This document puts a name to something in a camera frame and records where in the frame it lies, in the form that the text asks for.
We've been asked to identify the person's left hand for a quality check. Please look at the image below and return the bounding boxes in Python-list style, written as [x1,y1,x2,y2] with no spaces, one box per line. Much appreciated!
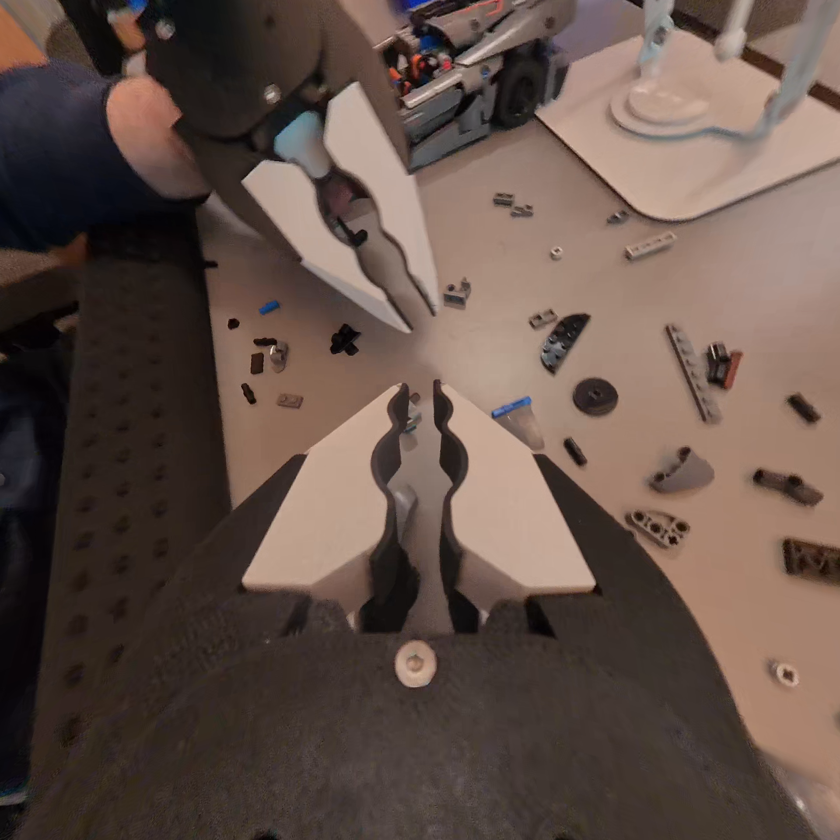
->
[105,77,212,202]

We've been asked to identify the round dark lego dish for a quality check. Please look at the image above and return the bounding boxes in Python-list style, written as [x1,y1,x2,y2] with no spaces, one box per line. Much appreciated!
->
[573,377,619,416]

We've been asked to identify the dark half-round lego plate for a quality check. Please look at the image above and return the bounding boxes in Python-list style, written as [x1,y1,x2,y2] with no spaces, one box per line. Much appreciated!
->
[540,313,592,375]

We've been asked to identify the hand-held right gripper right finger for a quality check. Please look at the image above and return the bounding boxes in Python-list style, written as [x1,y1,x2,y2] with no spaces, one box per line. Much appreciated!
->
[432,379,597,634]

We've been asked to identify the grey lego car model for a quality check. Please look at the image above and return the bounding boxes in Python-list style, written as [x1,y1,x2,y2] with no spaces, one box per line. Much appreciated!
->
[377,0,578,173]

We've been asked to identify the long grey lego plate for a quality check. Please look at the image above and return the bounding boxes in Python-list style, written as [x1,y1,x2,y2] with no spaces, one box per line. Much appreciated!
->
[665,323,724,424]

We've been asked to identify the black and brown lego connector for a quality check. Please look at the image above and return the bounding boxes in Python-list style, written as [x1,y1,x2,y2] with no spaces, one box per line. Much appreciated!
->
[705,341,744,390]

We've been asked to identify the grey curved lego wedge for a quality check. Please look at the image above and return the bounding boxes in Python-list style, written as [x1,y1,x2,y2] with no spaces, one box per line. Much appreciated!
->
[646,448,716,494]

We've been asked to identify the white book stand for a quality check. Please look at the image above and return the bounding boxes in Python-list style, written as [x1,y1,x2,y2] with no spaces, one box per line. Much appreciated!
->
[535,0,840,223]

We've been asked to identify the light grey four-stud lego plate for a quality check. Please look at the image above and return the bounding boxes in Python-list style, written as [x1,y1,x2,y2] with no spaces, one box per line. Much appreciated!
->
[625,231,678,261]

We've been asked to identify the black dotted chair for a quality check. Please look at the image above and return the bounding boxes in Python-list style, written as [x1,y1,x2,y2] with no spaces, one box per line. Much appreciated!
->
[33,217,231,788]

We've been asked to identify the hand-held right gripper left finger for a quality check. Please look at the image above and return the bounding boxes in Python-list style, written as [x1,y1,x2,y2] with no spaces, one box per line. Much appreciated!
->
[243,384,421,634]

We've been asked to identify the long black lego plate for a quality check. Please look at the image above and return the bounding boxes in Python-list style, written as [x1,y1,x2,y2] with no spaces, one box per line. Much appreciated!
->
[782,538,840,586]

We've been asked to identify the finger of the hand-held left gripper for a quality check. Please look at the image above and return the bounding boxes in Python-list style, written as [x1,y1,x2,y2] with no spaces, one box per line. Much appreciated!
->
[320,80,441,317]
[241,159,413,333]

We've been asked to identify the curved grey-blue lego slope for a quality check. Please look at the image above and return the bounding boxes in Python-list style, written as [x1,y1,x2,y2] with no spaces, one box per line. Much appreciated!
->
[502,406,547,452]

